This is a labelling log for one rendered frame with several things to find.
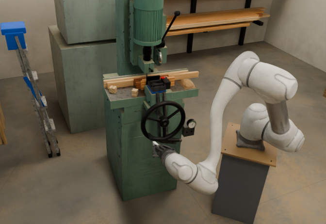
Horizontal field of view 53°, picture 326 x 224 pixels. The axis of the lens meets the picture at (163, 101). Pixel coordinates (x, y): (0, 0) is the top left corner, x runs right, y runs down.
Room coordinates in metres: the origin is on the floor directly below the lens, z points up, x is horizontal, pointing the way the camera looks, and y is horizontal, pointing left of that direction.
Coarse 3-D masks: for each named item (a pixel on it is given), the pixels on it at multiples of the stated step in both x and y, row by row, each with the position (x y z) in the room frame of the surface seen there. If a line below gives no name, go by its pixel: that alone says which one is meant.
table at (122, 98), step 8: (176, 80) 2.01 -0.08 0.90; (104, 88) 1.84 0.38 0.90; (120, 88) 1.85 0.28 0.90; (128, 88) 1.86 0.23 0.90; (176, 88) 1.90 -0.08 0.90; (192, 88) 1.91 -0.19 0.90; (112, 96) 1.74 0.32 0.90; (120, 96) 1.75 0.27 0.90; (128, 96) 1.75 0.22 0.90; (136, 96) 1.76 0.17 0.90; (144, 96) 1.77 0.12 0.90; (176, 96) 1.85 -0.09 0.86; (184, 96) 1.87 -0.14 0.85; (192, 96) 1.90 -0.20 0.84; (112, 104) 1.69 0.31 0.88; (120, 104) 1.71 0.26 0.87; (128, 104) 1.73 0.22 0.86; (136, 104) 1.75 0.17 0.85; (144, 104) 1.74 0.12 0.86
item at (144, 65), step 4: (140, 56) 2.00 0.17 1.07; (140, 60) 1.96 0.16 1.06; (140, 64) 1.96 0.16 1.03; (144, 64) 1.89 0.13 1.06; (148, 64) 1.90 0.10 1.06; (152, 64) 1.91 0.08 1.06; (144, 68) 1.89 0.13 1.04; (148, 68) 1.90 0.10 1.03; (152, 68) 1.91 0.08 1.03; (144, 72) 1.89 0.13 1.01; (148, 72) 1.90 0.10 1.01; (152, 72) 1.91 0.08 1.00
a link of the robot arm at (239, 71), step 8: (240, 56) 1.46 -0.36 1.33; (248, 56) 1.44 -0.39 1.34; (256, 56) 1.45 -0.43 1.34; (232, 64) 1.44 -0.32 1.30; (240, 64) 1.41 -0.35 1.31; (248, 64) 1.39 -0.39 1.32; (232, 72) 1.40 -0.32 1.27; (240, 72) 1.38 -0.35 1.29; (248, 72) 1.36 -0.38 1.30; (240, 80) 1.37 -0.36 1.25
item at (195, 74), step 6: (186, 72) 2.07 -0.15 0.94; (192, 72) 2.07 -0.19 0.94; (198, 72) 2.08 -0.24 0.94; (180, 78) 2.03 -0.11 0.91; (186, 78) 2.05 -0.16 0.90; (108, 84) 1.84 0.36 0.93; (114, 84) 1.85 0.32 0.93; (120, 84) 1.87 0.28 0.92; (126, 84) 1.88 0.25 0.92; (132, 84) 1.90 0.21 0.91
